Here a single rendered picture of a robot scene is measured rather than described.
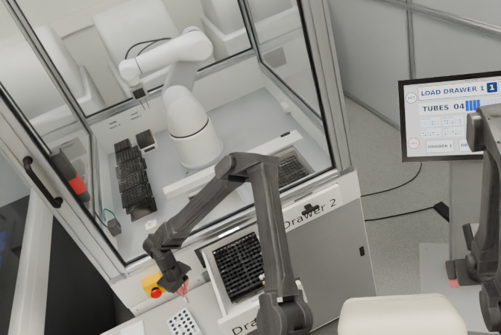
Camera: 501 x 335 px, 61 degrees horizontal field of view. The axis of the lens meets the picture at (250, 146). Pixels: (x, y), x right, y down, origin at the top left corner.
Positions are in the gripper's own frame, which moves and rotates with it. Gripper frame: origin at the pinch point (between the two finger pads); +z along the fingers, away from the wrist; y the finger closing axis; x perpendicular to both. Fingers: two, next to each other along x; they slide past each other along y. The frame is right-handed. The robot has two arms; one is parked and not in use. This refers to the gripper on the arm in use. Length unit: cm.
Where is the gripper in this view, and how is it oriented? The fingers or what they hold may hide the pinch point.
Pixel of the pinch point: (183, 293)
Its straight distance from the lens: 150.4
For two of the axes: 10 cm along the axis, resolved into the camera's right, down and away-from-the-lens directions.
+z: 2.6, 8.2, 5.1
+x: 7.6, 1.6, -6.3
